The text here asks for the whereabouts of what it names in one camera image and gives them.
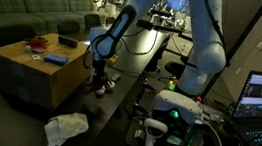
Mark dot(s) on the black diagonal pole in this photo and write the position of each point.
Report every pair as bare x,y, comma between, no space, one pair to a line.
248,32

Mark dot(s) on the brown cardboard box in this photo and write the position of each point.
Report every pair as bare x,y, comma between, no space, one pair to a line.
36,78

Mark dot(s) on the red plush toy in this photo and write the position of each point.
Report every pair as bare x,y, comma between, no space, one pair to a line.
37,44

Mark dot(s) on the white tablet lit screen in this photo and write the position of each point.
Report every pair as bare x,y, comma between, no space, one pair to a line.
86,42

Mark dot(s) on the small white square tag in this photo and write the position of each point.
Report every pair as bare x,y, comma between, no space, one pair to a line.
36,57

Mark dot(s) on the white crumpled towel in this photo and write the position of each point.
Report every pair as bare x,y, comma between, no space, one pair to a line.
65,128

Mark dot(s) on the white wall switch plate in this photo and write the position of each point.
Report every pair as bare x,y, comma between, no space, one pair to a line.
260,46

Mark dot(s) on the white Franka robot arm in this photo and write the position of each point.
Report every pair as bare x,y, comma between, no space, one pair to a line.
207,52

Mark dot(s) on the blue lit background monitor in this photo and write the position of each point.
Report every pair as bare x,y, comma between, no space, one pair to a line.
178,3

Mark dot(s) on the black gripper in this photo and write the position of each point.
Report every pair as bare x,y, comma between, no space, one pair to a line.
98,69

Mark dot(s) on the small red knob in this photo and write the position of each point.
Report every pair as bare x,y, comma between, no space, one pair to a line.
198,98

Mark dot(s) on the green plaid sofa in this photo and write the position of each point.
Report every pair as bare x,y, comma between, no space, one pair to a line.
11,11

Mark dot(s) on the green yellow small object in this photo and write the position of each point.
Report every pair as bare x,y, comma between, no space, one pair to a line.
171,84

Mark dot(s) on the blue folded cloth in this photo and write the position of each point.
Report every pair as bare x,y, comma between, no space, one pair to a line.
55,59

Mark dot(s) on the black bar device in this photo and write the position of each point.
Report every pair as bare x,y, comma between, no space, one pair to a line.
157,26

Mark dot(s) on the white VR headset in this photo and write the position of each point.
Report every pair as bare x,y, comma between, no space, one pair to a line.
176,103

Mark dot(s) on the white VR controller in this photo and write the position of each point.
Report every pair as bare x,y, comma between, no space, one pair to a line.
152,132

